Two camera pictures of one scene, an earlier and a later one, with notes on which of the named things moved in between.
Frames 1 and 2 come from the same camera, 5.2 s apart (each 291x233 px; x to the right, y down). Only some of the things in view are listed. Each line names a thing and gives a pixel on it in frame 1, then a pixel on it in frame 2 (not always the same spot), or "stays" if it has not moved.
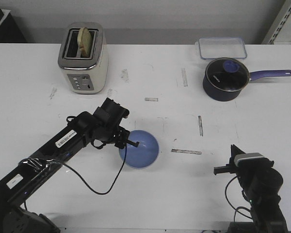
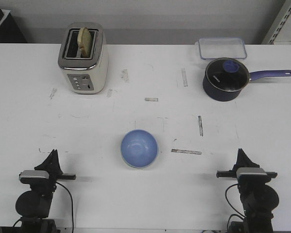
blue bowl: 144,155 stays
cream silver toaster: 87,75 stays
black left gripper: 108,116 to 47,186
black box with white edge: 4,28 stays
